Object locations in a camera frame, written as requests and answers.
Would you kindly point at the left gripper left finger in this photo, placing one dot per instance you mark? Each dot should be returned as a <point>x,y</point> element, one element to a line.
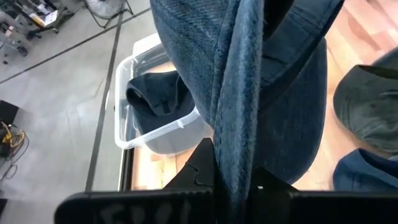
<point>199,174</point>

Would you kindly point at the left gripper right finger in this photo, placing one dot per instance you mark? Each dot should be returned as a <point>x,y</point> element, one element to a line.
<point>267,183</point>

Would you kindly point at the faded blue denim cap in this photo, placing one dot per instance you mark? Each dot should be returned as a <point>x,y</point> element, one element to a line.
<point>236,93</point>

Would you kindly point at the dark blue cap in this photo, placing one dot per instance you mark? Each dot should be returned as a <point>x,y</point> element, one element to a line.
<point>155,93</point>

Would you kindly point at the plain blue cap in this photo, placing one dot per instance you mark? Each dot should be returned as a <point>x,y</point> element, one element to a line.
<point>363,171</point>

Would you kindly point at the olive green cap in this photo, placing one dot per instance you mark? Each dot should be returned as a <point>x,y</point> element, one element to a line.
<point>367,109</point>

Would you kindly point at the clear plastic bin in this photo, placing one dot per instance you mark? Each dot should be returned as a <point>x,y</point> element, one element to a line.
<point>174,141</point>

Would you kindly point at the metal floor fan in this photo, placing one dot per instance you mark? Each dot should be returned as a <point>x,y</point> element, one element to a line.
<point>105,7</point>

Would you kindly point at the black case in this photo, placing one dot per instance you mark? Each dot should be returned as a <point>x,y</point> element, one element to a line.
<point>7,112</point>

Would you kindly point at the white and yellow box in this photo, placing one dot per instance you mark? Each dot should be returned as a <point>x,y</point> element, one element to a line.
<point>46,18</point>

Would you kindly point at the cluttered metal cart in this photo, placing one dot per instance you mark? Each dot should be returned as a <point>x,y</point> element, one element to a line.
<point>18,6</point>

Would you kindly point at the black aluminium table frame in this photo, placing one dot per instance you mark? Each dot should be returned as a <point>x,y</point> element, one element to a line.
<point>126,171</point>

